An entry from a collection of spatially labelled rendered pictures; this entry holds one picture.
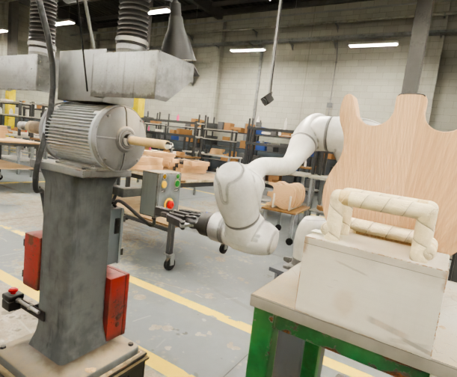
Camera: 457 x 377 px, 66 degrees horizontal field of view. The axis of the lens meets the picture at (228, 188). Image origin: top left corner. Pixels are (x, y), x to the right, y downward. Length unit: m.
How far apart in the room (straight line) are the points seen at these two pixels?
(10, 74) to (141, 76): 0.78
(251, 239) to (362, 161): 0.35
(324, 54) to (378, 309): 12.42
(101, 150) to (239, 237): 0.64
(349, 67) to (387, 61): 1.11
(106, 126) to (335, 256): 0.93
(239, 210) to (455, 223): 0.49
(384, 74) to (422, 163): 11.50
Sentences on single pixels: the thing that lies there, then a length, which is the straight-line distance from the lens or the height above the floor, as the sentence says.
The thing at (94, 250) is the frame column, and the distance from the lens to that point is 1.63.
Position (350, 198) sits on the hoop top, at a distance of 0.77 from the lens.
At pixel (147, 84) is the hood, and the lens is 1.14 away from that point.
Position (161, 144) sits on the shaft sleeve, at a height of 1.25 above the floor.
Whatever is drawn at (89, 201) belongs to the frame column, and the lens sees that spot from 1.55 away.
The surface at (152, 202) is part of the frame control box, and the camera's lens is 1.59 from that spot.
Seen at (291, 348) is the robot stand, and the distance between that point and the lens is 1.89.
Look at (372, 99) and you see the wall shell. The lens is 12.31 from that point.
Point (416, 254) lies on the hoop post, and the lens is 0.76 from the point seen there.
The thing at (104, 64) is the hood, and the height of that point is 1.49.
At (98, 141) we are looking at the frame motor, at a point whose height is 1.24.
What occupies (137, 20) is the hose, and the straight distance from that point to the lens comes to 1.30.
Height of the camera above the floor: 1.28
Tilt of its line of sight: 7 degrees down
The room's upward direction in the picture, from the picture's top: 7 degrees clockwise
